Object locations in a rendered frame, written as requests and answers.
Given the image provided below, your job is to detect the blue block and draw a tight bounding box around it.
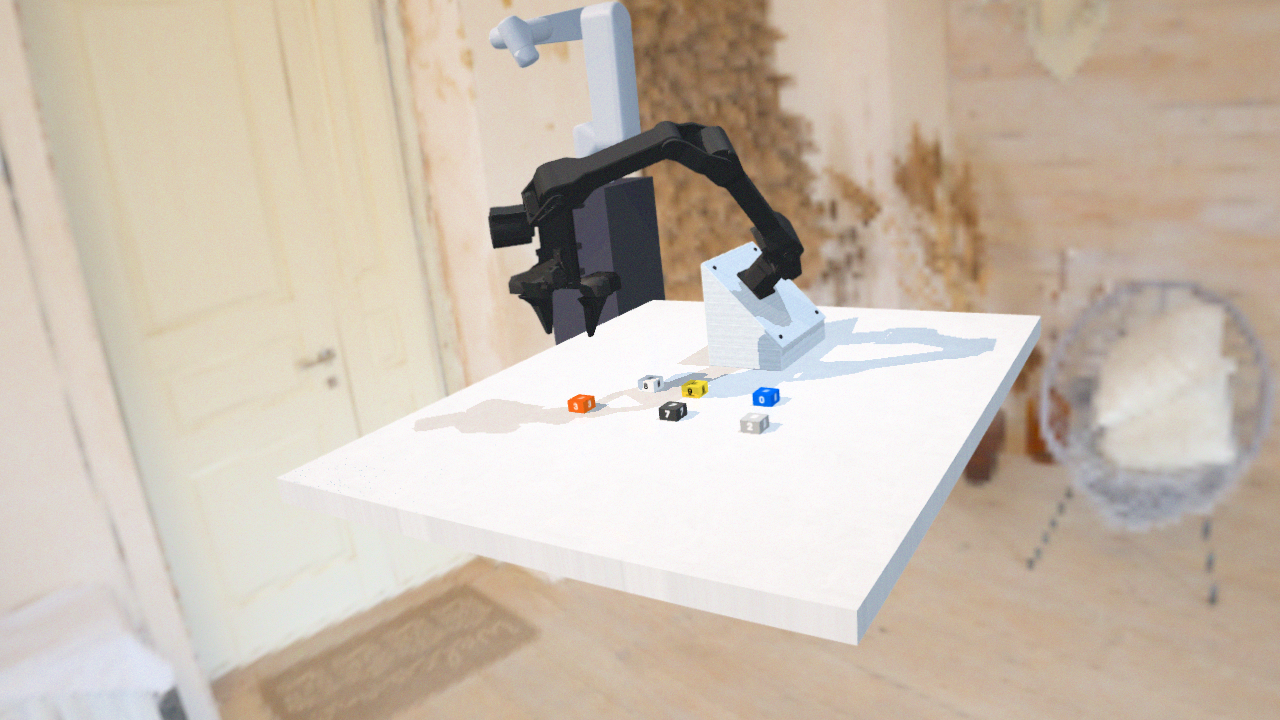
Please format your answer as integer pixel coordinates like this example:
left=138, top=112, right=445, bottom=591
left=753, top=387, right=780, bottom=407

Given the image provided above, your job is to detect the orange block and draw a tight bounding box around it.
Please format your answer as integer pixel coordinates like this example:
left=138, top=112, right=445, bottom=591
left=567, top=395, right=596, bottom=413

